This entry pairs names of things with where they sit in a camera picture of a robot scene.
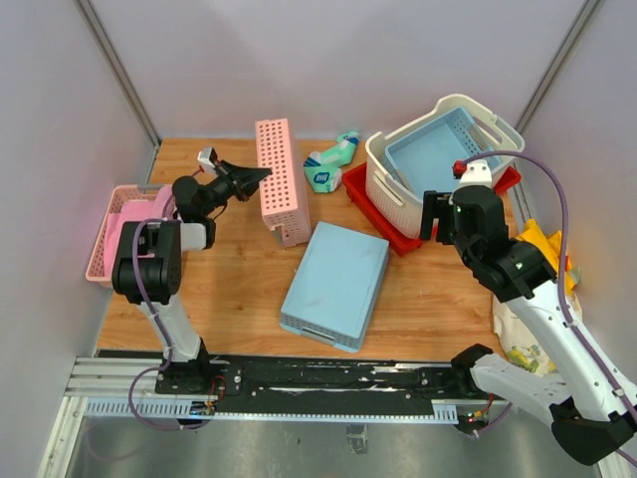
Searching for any teal and white sock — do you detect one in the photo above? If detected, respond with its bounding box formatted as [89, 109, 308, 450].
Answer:
[303, 130, 359, 194]

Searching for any large white laundry basket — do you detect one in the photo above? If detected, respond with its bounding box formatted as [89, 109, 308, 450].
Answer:
[365, 94, 526, 239]

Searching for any yellow cloth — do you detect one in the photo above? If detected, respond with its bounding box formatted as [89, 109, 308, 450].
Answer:
[517, 219, 581, 299]

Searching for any pink perforated basket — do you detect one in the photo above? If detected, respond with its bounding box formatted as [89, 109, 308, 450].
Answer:
[255, 119, 312, 248]

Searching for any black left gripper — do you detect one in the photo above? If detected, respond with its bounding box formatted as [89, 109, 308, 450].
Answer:
[201, 159, 273, 216]

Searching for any pink cloth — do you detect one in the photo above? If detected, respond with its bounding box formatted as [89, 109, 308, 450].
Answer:
[98, 184, 174, 281]

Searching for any blue perforated basket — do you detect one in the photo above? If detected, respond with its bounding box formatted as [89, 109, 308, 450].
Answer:
[382, 107, 493, 198]

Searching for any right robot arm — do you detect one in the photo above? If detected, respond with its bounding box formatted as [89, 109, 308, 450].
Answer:
[420, 185, 636, 466]

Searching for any patterned white cloth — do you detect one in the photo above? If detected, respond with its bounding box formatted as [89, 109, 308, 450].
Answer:
[492, 297, 556, 376]

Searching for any red plastic tray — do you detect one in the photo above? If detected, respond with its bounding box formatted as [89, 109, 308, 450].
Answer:
[341, 163, 523, 258]

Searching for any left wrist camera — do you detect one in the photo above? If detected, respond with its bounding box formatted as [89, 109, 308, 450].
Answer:
[197, 146, 218, 174]

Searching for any pink basket with cloth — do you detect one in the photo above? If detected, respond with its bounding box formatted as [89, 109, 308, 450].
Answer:
[86, 184, 173, 289]

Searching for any light blue upturned basket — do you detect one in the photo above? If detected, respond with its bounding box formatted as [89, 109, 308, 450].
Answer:
[280, 221, 389, 354]

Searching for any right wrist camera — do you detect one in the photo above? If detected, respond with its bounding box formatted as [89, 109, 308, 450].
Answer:
[452, 159, 493, 189]

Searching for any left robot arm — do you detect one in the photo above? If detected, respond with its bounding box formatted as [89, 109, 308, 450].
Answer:
[111, 159, 273, 394]

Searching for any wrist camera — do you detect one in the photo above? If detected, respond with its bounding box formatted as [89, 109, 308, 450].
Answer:
[452, 159, 493, 189]
[197, 146, 218, 174]

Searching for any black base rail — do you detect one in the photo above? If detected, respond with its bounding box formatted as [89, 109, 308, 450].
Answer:
[155, 355, 489, 417]

